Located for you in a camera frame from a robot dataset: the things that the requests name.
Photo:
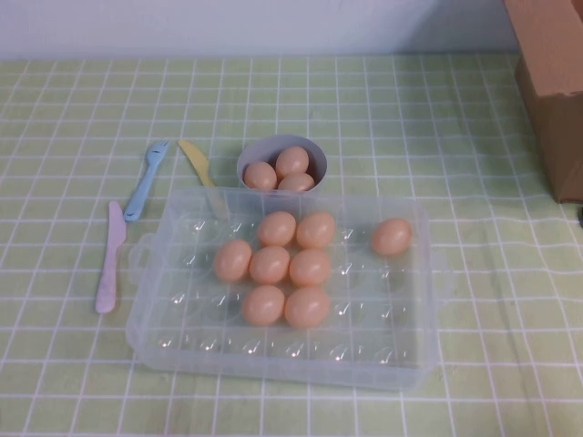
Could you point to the beige egg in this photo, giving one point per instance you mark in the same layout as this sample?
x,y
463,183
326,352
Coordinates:
x,y
391,236
307,307
296,183
262,305
276,228
309,267
232,260
269,264
260,175
315,230
292,161

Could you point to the clear plastic egg box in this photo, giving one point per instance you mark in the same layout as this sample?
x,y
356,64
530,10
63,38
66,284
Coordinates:
x,y
191,318

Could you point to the brown cardboard box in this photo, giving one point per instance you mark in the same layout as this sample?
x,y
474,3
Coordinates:
x,y
551,68

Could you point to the grey round bowl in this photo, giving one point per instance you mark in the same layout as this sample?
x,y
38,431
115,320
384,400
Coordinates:
x,y
257,152

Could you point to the yellow plastic knife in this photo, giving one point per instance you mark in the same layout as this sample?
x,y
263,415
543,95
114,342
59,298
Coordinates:
x,y
196,161

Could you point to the blue plastic fork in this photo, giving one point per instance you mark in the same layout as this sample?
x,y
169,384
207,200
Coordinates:
x,y
141,191

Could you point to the pink plastic knife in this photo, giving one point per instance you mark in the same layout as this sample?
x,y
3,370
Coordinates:
x,y
111,255

